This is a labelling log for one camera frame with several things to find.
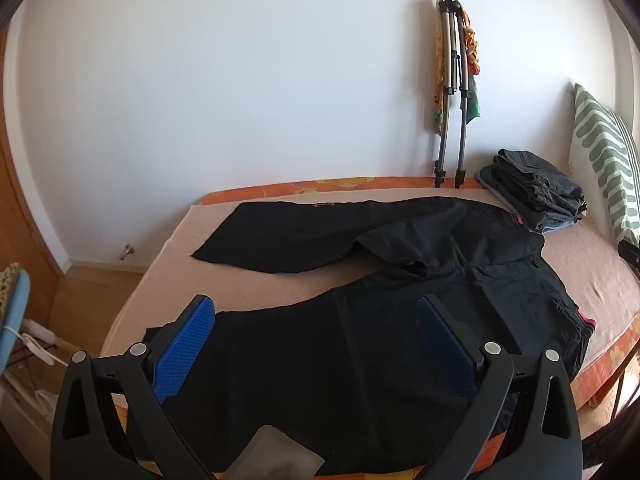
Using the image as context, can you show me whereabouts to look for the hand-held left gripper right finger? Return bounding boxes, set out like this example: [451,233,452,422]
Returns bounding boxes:
[416,293,584,480]

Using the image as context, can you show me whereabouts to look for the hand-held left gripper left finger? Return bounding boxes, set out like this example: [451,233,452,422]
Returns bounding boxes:
[50,294,217,480]

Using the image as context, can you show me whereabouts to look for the black pants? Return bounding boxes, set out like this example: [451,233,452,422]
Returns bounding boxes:
[127,197,597,476]

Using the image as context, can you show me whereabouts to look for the white power strip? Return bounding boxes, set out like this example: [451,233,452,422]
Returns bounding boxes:
[22,319,58,347]

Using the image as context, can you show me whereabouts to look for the grey cloth piece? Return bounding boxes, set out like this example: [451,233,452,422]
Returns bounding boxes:
[235,425,325,480]

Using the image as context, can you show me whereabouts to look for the blue ironing board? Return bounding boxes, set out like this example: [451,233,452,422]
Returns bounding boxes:
[0,262,31,376]

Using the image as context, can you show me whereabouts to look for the folded dark clothes stack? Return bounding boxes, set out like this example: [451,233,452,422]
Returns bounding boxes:
[475,148,590,235]

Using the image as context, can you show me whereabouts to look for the bed with beige blanket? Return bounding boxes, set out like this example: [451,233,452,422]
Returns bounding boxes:
[112,176,640,480]

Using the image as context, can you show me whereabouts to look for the small black device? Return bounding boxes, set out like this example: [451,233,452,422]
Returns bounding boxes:
[617,240,640,272]

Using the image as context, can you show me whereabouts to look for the green striped pillow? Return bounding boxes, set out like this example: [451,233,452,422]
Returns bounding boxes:
[567,82,640,248]

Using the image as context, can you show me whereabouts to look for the folded metal frame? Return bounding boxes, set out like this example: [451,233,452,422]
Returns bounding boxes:
[432,0,476,190]

